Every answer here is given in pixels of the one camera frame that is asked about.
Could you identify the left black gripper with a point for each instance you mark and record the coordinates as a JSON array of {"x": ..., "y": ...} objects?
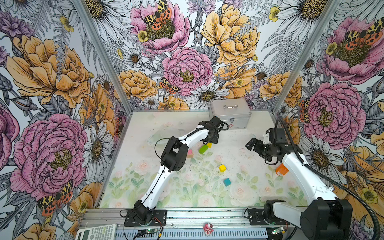
[{"x": 214, "y": 139}]

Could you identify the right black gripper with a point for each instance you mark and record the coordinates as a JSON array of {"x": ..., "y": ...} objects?
[{"x": 259, "y": 143}]

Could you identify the green rectangular block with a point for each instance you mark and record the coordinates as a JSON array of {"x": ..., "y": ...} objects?
[{"x": 203, "y": 149}]

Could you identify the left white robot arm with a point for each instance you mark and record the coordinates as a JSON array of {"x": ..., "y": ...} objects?
[{"x": 173, "y": 159}]

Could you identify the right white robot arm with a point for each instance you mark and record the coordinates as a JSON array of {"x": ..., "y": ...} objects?
[{"x": 326, "y": 217}]

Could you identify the orange cup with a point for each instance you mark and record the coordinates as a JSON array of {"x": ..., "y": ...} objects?
[{"x": 281, "y": 170}]

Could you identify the silver metal case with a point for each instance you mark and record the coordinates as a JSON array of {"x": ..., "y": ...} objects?
[{"x": 235, "y": 112}]

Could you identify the teal cube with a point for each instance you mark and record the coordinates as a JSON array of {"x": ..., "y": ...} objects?
[{"x": 227, "y": 182}]

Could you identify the pink toy figure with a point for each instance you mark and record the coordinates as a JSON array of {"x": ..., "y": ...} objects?
[{"x": 208, "y": 229}]

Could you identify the white calculator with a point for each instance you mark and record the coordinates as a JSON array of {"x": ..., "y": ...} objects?
[{"x": 105, "y": 232}]

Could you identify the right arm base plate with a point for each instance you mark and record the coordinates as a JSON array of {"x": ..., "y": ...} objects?
[{"x": 256, "y": 218}]

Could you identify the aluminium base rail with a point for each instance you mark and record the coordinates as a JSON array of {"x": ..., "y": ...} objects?
[{"x": 177, "y": 218}]

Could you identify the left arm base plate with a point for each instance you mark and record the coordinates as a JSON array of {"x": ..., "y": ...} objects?
[{"x": 152, "y": 218}]

